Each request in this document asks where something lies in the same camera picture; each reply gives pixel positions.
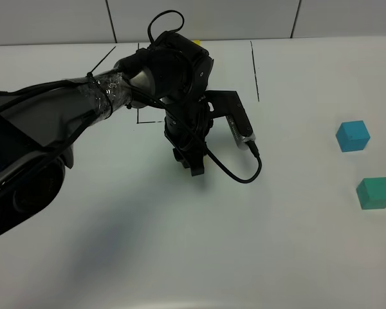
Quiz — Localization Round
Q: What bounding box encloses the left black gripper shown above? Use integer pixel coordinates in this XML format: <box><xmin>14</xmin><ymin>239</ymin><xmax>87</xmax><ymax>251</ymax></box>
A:
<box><xmin>162</xmin><ymin>96</ymin><xmax>215</xmax><ymax>176</ymax></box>

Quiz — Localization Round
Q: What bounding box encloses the left camera cable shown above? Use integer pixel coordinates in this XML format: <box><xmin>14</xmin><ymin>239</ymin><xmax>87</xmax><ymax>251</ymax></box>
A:
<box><xmin>147</xmin><ymin>10</ymin><xmax>263</xmax><ymax>184</ymax></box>

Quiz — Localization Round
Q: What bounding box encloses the blue cube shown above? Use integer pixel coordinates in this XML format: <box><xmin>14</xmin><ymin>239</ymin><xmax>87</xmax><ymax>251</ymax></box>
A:
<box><xmin>336</xmin><ymin>120</ymin><xmax>371</xmax><ymax>153</ymax></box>

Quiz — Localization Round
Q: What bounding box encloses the green cube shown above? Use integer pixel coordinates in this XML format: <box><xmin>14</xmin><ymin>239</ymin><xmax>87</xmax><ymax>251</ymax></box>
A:
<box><xmin>356</xmin><ymin>177</ymin><xmax>386</xmax><ymax>210</ymax></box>

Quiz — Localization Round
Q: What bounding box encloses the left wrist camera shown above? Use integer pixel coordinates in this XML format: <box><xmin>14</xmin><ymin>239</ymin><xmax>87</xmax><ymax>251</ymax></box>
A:
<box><xmin>205</xmin><ymin>90</ymin><xmax>255</xmax><ymax>150</ymax></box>

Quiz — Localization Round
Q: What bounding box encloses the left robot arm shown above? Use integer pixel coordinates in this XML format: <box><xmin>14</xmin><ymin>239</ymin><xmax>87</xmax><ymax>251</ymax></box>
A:
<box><xmin>0</xmin><ymin>30</ymin><xmax>213</xmax><ymax>235</ymax></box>

